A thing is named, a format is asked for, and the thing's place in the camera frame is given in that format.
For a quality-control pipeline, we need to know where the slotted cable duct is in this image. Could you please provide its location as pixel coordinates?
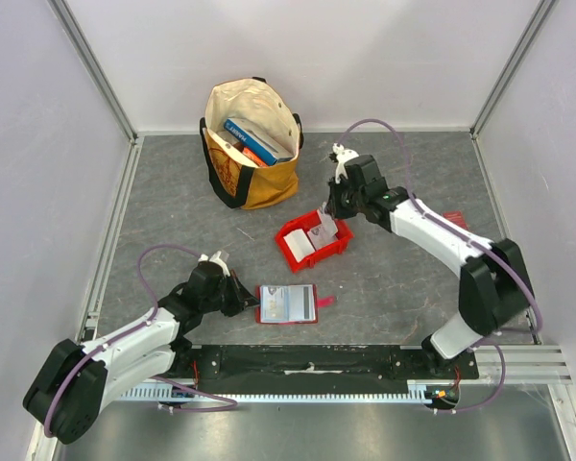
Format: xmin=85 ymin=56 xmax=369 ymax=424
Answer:
xmin=118 ymin=380 xmax=458 ymax=404

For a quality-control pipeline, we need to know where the yellow canvas tote bag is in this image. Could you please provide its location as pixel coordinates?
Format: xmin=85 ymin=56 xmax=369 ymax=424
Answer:
xmin=199 ymin=77 xmax=304 ymax=209

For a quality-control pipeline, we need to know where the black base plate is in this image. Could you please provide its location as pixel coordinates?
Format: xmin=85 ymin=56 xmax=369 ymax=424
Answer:
xmin=167 ymin=345 xmax=479 ymax=380

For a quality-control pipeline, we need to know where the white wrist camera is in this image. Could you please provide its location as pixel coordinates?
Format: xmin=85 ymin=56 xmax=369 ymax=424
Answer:
xmin=198 ymin=250 xmax=231 ymax=277
xmin=329 ymin=143 xmax=359 ymax=184

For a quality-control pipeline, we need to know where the orange book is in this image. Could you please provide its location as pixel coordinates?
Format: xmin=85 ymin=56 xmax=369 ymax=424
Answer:
xmin=242 ymin=147 xmax=267 ymax=167

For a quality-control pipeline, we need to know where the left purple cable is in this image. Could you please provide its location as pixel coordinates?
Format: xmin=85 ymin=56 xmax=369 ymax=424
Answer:
xmin=42 ymin=244 xmax=239 ymax=438

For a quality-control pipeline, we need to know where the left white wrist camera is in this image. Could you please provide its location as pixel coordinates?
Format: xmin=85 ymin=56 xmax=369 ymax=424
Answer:
xmin=198 ymin=250 xmax=231 ymax=277

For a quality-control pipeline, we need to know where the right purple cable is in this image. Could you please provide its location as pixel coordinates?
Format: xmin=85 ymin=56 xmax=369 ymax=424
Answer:
xmin=340 ymin=118 xmax=544 ymax=416

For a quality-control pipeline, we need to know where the blue book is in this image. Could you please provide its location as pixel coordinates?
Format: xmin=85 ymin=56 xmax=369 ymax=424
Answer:
xmin=224 ymin=118 xmax=278 ymax=166

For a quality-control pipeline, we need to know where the purple cable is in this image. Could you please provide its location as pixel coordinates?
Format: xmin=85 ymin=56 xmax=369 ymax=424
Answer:
xmin=340 ymin=118 xmax=544 ymax=416
xmin=42 ymin=244 xmax=239 ymax=438

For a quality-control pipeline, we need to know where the white card stack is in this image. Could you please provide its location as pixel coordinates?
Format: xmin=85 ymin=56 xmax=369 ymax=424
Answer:
xmin=283 ymin=229 xmax=315 ymax=263

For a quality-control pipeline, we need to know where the silver card in bin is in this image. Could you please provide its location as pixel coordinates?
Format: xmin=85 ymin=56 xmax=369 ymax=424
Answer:
xmin=306 ymin=226 xmax=337 ymax=251

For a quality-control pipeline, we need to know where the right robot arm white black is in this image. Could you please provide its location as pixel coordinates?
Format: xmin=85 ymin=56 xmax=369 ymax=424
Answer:
xmin=325 ymin=145 xmax=535 ymax=378

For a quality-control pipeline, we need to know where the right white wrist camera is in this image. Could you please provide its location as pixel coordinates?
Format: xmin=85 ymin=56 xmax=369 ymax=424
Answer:
xmin=329 ymin=143 xmax=359 ymax=184

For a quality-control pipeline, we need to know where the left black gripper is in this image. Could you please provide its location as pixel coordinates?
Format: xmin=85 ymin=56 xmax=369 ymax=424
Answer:
xmin=201 ymin=269 xmax=261 ymax=317

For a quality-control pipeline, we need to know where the red leather card holder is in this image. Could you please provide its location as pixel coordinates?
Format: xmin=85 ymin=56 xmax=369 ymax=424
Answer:
xmin=254 ymin=283 xmax=337 ymax=325

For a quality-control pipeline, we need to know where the red silver long box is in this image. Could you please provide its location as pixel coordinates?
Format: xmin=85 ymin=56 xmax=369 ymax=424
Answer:
xmin=443 ymin=211 xmax=469 ymax=231

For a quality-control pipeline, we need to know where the red plastic bin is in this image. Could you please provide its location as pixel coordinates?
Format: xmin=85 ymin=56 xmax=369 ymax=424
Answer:
xmin=275 ymin=209 xmax=353 ymax=273

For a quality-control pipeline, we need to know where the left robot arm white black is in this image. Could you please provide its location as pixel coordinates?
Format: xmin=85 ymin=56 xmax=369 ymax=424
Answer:
xmin=23 ymin=261 xmax=259 ymax=445

